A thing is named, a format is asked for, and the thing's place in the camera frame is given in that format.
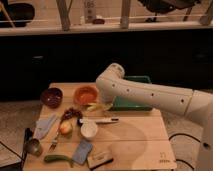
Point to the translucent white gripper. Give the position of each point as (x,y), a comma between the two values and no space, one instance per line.
(107,106)

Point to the yellow banana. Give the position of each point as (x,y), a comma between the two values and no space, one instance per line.
(94,107)

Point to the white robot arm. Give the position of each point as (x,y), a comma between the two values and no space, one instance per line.
(196,106)

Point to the orange red bowl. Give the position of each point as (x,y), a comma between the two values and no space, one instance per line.
(85,95)

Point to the dark maroon bowl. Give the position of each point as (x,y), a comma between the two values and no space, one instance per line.
(51,97)

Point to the green plastic tray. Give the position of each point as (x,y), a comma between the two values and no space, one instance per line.
(122,104)

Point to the white cup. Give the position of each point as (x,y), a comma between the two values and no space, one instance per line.
(89,130)

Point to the bunch of dark grapes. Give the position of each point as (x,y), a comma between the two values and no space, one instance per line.
(71,112)

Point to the blue sponge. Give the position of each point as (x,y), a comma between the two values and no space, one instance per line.
(82,151)

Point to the wooden brush block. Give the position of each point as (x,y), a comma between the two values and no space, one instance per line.
(96,160)

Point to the metal fork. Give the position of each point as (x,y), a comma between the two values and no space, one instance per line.
(54,141)

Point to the light blue cloth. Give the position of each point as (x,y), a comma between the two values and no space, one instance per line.
(43,126)

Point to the green cucumber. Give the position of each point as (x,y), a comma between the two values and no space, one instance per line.
(56,158)

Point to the metal ladle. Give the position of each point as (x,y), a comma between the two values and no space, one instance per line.
(31,146)

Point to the black office chair background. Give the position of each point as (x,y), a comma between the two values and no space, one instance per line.
(166,6)

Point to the black chair left background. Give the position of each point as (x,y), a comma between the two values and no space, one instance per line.
(20,13)

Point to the white handled knife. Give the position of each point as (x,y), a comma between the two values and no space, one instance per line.
(80,122)

